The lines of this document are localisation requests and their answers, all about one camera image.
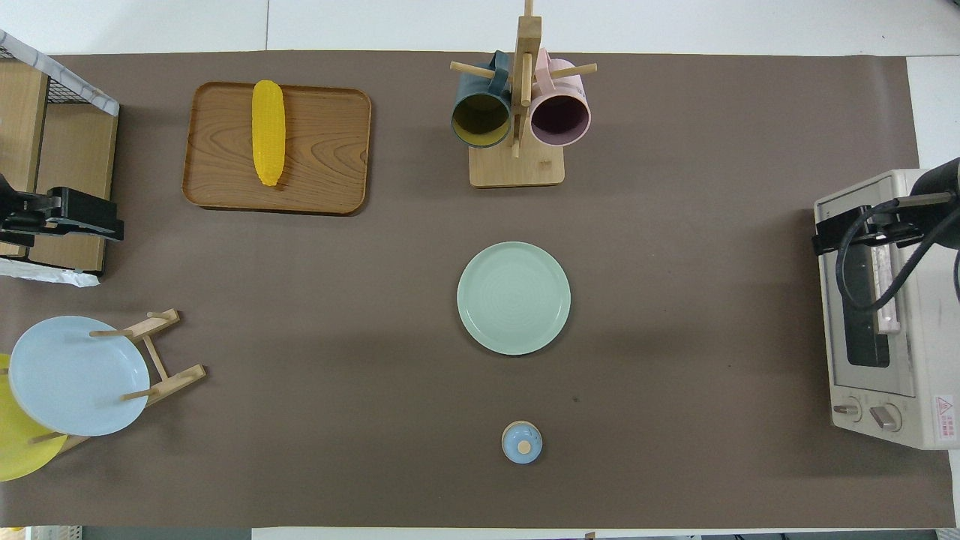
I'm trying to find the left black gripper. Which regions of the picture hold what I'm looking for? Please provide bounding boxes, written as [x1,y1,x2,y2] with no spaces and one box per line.
[0,187,125,248]

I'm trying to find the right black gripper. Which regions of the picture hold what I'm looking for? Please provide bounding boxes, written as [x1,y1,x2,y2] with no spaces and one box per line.
[812,196,925,257]

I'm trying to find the beige toaster oven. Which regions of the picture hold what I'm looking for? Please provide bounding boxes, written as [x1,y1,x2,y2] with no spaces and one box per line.
[814,169,960,451]

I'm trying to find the yellow corn cob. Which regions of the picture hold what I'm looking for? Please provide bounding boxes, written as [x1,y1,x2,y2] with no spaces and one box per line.
[251,79,287,188]

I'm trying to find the pale green plate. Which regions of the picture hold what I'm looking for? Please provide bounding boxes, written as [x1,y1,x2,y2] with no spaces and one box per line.
[457,241,572,356]

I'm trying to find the light blue plate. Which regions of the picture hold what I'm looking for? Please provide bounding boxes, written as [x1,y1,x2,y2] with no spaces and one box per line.
[8,316,151,437]

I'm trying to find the wooden plate rack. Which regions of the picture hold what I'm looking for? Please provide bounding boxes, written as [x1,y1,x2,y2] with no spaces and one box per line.
[30,307,207,455]

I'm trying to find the wooden serving tray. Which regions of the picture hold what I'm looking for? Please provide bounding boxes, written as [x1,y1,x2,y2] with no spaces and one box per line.
[181,81,373,217]

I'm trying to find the yellow plate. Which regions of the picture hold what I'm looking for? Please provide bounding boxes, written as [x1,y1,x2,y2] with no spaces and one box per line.
[0,352,68,482]

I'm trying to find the pink mug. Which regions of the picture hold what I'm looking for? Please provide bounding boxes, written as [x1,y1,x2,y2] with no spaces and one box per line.
[529,49,593,148]

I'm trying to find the wooden mug rack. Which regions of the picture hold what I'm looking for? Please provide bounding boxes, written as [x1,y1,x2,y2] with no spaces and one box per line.
[450,0,599,188]

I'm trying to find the brown table mat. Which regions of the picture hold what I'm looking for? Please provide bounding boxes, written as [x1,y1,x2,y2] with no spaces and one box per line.
[0,51,955,530]

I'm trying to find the dark blue mug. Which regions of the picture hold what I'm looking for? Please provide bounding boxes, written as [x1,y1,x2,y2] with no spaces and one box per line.
[451,50,514,149]

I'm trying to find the small blue lidded jar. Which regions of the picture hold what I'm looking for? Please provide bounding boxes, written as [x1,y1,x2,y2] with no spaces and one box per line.
[501,421,543,465]

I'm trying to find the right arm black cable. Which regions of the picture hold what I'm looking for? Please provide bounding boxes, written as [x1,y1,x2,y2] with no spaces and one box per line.
[835,199,960,312]

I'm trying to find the wooden shelf with wire mesh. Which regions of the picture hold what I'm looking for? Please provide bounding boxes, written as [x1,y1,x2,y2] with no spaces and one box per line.
[0,30,121,288]

